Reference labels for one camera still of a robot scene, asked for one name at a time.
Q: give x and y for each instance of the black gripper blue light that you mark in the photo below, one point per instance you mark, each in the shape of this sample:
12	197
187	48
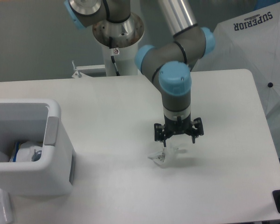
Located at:
178	126

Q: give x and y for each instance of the clear plastic wrapper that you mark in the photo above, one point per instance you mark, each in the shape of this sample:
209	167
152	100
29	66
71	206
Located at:
168	156

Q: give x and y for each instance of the white plastic bag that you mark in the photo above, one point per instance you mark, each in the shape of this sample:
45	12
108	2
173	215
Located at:
29	151

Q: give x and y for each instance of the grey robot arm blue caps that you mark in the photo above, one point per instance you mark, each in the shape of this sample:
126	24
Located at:
167	67

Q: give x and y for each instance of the white trash can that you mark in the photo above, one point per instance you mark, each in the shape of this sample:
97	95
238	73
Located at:
37	120

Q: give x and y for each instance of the white umbrella with lettering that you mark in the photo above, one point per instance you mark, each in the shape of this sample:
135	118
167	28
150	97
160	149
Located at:
252	42

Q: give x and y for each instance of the blue yellow package in bin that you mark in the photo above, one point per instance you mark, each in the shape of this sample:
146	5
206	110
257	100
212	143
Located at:
15	150

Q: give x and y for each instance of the white patterned packet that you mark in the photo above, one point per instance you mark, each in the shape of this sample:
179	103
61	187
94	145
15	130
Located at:
6	213

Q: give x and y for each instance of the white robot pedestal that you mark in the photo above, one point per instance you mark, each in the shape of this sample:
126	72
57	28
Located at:
119	43

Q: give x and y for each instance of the white pedestal base brackets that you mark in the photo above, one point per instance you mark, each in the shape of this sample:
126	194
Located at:
89	70

